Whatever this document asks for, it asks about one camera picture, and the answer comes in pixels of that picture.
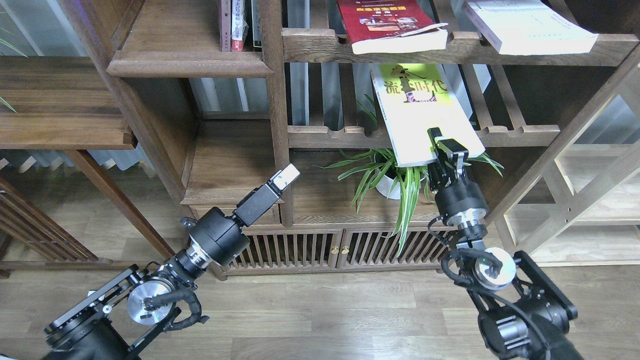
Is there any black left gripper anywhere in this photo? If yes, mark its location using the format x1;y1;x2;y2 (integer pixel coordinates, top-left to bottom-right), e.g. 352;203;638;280
185;164;300;268

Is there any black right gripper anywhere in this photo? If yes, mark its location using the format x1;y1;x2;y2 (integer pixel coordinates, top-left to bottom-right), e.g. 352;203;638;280
427;127;489;228

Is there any yellow green cover book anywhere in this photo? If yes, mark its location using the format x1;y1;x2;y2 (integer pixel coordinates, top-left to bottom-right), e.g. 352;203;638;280
370;63;485;167

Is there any red cover book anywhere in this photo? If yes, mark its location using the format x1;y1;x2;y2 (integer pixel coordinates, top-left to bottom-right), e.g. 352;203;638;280
337;0;449;55

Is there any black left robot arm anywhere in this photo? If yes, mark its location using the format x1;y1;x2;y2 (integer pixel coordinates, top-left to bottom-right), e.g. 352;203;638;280
45;164;300;360

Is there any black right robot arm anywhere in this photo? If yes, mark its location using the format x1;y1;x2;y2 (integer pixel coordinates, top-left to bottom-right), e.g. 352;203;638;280
427;128;582;360

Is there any light wooden shelf unit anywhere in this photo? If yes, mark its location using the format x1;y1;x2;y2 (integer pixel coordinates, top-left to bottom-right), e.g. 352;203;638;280
494;66;640;266

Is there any white plant pot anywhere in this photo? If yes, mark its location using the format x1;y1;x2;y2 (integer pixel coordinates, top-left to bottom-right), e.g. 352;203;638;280
375;174;402;200

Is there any green spider plant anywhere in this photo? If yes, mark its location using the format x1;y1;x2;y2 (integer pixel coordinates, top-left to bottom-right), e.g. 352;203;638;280
320;93;505;258

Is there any dark wooden bookshelf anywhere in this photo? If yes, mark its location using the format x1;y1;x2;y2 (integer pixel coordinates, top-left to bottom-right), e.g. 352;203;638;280
59;0;639;265

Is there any white lavender book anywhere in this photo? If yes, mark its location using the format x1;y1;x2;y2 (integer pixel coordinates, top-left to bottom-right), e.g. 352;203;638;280
462;0;598;56

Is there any red white upright book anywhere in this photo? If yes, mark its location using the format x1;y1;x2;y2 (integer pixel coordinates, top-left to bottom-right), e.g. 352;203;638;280
230;0;249;52

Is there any dark upright book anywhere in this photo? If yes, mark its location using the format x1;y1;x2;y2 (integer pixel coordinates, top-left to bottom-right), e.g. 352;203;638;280
250;0;263;52

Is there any maroon upright book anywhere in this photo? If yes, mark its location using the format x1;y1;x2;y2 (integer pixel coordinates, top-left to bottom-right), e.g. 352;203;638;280
218;0;233;52

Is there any dark wooden side table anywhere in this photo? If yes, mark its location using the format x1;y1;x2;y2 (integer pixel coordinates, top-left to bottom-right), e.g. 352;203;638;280
0;55;174;259

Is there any dark slatted wooden rack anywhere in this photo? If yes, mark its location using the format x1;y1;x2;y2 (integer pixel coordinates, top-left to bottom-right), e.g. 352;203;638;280
0;179;112;279

